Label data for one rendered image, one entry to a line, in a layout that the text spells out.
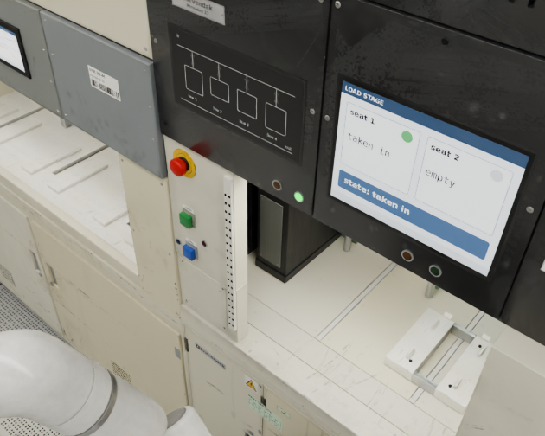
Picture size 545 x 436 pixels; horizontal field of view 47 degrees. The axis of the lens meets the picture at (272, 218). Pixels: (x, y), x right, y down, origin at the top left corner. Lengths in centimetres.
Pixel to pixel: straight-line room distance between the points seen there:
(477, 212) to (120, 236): 124
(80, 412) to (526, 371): 60
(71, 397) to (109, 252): 114
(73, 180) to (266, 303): 82
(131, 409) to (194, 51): 61
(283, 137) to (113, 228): 99
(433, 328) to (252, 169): 70
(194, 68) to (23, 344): 61
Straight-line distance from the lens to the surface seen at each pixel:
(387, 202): 97
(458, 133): 85
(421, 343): 159
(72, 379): 75
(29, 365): 72
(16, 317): 294
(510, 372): 98
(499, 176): 85
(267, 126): 106
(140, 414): 84
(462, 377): 155
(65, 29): 144
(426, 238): 97
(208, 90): 114
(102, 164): 219
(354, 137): 95
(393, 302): 170
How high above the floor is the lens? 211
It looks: 41 degrees down
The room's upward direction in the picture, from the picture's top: 2 degrees clockwise
